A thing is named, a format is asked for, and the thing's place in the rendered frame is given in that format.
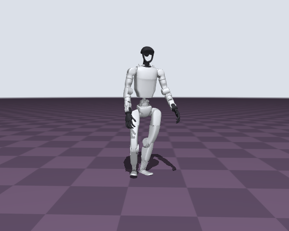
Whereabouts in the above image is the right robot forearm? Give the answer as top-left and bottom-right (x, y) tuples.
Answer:
(123, 87), (131, 112)

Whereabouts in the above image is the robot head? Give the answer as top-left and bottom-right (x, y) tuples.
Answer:
(141, 46), (154, 67)

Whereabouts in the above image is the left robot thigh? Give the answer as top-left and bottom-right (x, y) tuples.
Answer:
(143, 108), (161, 147)

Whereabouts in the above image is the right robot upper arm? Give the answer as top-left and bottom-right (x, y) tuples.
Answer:
(125, 67), (137, 95)

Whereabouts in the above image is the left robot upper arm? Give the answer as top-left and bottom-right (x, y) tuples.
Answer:
(157, 69), (170, 95)

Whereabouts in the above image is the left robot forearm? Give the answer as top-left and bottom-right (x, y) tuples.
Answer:
(165, 90), (176, 110)

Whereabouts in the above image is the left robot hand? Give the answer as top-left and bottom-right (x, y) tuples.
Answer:
(171, 103), (180, 123)

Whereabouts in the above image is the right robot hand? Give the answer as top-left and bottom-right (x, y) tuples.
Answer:
(125, 107), (136, 129)

